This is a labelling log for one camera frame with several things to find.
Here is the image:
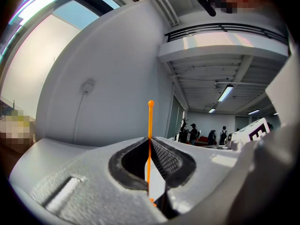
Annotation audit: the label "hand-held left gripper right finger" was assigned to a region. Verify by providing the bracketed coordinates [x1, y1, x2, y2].
[150, 136, 238, 220]

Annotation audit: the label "black ventilation grille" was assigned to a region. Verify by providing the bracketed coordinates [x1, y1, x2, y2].
[165, 23, 288, 45]

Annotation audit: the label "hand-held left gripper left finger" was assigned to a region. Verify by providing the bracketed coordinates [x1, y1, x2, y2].
[8, 136, 169, 225]

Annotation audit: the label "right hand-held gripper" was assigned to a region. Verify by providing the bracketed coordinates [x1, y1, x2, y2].
[224, 117, 270, 150]

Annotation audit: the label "black head-mounted camera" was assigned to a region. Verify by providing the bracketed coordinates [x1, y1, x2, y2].
[196, 0, 217, 17]

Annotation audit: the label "thin orange stick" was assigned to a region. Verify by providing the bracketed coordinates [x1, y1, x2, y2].
[143, 99, 157, 208]

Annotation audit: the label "white wall cable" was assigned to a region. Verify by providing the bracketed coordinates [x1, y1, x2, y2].
[72, 92, 89, 145]

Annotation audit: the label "black coat rack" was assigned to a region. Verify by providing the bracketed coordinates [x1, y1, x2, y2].
[179, 117, 190, 143]

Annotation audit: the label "white wall junction box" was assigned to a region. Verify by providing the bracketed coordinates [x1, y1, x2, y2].
[80, 78, 96, 94]

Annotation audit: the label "white ceiling ducts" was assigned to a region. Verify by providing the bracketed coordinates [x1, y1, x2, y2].
[137, 0, 180, 28]

